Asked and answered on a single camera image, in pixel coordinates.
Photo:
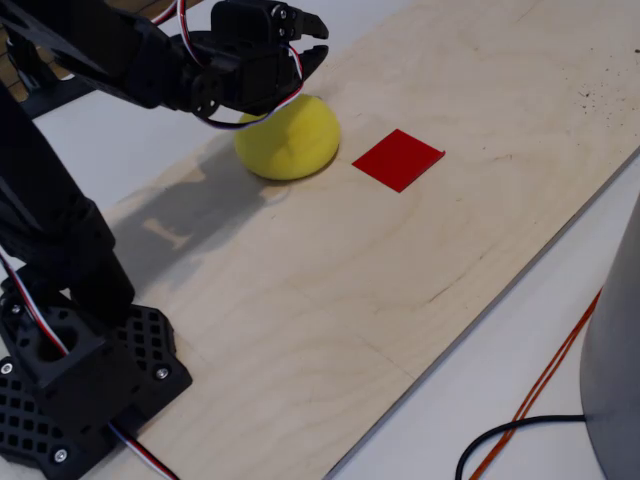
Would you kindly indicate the red square sheet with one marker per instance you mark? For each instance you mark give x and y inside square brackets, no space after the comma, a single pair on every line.
[397,160]

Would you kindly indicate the yellow round foam sponge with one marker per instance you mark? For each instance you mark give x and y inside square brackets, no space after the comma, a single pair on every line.
[290,145]

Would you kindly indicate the black clamp stand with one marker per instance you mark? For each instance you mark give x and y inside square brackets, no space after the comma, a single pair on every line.
[50,97]

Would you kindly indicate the black lattice robot base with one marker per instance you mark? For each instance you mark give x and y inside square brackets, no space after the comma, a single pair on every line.
[90,370]

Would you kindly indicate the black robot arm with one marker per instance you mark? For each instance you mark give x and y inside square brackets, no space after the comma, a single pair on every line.
[40,200]

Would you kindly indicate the grey round lamp shade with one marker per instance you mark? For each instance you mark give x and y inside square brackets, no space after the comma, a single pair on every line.
[615,375]

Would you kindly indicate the light plywood board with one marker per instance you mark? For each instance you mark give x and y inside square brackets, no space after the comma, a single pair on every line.
[350,300]

